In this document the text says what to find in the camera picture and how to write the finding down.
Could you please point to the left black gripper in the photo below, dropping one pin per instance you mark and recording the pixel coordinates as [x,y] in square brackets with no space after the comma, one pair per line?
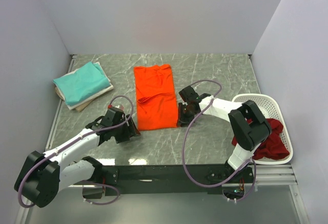
[130,131]

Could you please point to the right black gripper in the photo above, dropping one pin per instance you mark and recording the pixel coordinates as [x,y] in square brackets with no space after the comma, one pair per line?
[182,119]

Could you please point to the orange t-shirt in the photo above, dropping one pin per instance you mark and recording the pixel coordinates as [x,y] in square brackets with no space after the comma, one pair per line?
[156,101]

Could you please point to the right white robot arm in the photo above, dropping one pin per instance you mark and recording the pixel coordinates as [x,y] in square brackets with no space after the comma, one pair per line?
[221,108]

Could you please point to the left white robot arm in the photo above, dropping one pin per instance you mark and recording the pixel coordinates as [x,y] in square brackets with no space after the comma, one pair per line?
[43,175]

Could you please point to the folded white t-shirt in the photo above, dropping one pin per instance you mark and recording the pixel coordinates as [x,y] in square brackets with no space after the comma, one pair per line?
[98,94]

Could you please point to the folded beige t-shirt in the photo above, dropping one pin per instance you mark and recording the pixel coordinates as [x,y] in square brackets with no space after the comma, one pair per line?
[78,108]

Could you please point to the folded teal t-shirt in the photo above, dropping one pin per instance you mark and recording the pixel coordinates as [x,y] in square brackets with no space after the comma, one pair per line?
[81,84]

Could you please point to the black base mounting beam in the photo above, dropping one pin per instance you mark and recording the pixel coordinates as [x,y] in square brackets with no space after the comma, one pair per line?
[146,179]

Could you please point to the white perforated plastic basket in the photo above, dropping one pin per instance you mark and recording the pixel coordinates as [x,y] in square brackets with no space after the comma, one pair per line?
[270,109]

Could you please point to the dark red t-shirt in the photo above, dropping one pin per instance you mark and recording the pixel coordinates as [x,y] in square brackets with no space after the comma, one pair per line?
[269,142]

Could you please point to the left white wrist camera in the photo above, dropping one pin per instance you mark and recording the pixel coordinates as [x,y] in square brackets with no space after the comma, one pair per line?
[119,106]

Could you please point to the aluminium frame rail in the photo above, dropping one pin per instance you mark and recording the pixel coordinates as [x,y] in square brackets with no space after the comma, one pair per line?
[22,214]

